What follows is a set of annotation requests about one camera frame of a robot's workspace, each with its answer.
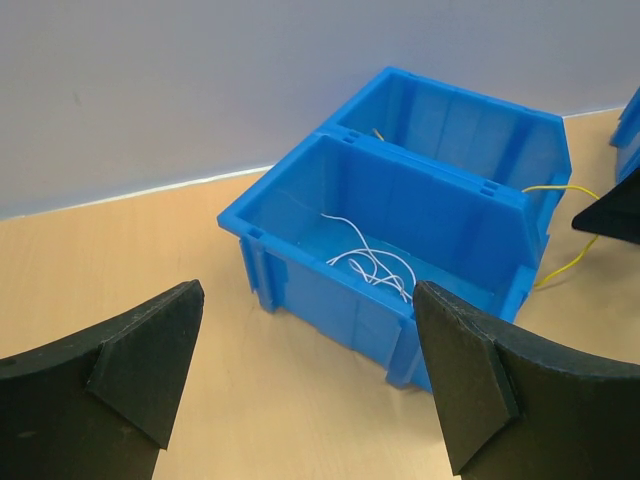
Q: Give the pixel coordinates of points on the large divided blue bin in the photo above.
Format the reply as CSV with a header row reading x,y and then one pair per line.
x,y
412,179

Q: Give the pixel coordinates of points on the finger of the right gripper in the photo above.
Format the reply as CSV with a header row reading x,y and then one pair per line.
x,y
616,215

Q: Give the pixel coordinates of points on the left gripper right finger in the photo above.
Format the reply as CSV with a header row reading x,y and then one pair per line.
x,y
514,405

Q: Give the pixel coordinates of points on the small blue bin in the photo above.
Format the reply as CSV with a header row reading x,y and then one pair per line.
x,y
626,139

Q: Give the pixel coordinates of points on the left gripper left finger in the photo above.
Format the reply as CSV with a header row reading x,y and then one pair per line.
x,y
101,403

